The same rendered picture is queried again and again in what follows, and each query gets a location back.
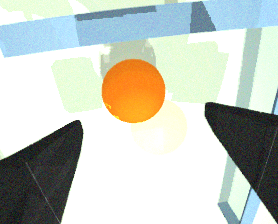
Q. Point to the pale yellow translucent ball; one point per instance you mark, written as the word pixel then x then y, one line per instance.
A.
pixel 164 132

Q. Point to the orange ball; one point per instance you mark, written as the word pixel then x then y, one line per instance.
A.
pixel 133 90

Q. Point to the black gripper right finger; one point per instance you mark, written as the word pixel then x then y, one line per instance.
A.
pixel 250 138

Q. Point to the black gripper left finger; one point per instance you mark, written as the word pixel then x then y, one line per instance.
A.
pixel 35 182

